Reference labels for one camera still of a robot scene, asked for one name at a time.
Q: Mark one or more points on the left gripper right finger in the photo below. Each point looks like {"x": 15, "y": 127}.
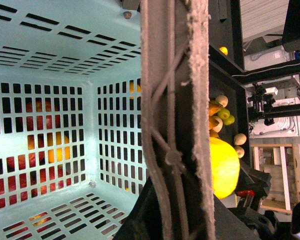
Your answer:
{"x": 253, "y": 180}

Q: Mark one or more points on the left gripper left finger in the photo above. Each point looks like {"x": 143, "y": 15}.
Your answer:
{"x": 145, "y": 220}

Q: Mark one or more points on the yellow lemon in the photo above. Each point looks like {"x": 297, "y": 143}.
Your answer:
{"x": 225, "y": 167}

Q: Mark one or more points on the light blue plastic basket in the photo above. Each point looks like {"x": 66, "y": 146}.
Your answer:
{"x": 71, "y": 157}

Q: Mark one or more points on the brown basket handle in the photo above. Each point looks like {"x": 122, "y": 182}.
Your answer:
{"x": 175, "y": 115}

